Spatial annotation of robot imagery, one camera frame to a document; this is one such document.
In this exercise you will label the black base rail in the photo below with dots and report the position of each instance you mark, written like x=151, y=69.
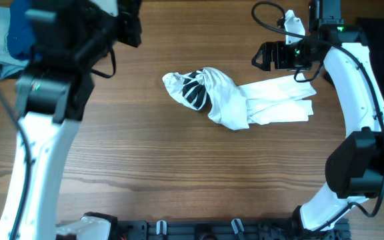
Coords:
x=212, y=230

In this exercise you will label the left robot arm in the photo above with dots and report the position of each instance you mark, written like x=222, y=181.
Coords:
x=51, y=95

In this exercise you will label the light grey folded garment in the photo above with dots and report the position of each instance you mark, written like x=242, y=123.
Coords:
x=8, y=65

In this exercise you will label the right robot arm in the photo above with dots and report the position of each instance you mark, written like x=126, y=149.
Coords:
x=354, y=172

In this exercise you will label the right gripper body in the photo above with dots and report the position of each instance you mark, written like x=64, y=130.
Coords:
x=293, y=56

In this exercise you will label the white t-shirt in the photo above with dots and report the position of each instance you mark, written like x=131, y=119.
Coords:
x=279, y=100

